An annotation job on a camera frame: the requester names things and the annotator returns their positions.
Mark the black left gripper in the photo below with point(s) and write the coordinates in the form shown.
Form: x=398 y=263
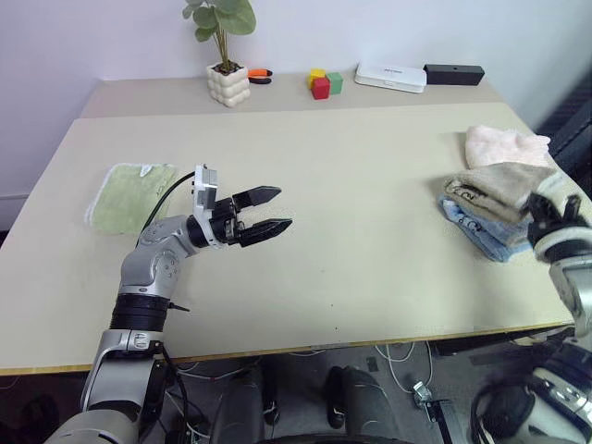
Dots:
x=226 y=217

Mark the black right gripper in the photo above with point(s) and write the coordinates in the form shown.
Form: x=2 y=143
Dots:
x=550 y=215

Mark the beige towel with white trim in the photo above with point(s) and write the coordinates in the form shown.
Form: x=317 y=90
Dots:
x=495 y=189

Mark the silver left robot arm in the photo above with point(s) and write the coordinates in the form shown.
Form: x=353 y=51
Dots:
x=148 y=263

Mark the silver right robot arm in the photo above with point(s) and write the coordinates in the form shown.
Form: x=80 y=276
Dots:
x=573 y=296

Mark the blue towel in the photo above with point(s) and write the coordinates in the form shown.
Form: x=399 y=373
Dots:
x=490 y=233

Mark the pink towel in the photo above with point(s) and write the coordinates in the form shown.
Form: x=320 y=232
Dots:
x=504 y=145

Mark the green towel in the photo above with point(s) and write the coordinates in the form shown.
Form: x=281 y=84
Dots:
x=125 y=199

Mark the white bubble plant pot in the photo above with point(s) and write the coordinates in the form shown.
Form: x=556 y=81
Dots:
x=228 y=88

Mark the red block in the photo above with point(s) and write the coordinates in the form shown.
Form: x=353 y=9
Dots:
x=320 y=89

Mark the orange and black hand tool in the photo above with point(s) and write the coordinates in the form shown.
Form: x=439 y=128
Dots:
x=259 y=74

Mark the green block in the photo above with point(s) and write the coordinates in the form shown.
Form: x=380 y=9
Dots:
x=336 y=83

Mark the yellow block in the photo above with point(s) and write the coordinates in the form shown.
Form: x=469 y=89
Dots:
x=316 y=73

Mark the black rectangular box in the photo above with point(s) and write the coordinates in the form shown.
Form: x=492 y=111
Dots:
x=453 y=74

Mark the white flat box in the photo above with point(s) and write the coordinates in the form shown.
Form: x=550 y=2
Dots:
x=390 y=77

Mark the dark rounded shape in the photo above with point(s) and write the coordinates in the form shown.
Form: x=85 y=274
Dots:
x=240 y=407
x=361 y=402

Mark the green leafy plant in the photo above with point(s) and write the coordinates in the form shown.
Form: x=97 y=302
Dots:
x=222 y=18

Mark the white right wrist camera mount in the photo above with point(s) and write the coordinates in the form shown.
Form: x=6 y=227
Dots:
x=562 y=245

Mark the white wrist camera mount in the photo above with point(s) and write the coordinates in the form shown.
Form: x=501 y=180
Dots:
x=205 y=185
x=562 y=245

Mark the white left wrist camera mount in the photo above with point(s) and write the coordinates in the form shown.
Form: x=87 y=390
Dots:
x=205 y=185

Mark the black table frame bar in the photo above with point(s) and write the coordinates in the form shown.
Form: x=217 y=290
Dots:
x=485 y=344

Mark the metal caster bracket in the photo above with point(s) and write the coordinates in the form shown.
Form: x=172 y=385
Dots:
x=422 y=393

